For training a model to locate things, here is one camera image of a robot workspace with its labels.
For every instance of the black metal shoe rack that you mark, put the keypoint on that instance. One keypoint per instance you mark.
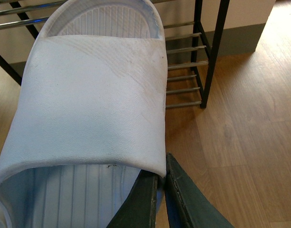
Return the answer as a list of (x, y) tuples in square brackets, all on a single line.
[(202, 52)]

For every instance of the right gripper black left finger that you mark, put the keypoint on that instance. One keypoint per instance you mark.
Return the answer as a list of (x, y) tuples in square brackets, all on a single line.
[(139, 209)]

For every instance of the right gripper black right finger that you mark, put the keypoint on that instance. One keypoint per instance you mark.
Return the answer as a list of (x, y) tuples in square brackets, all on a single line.
[(186, 206)]

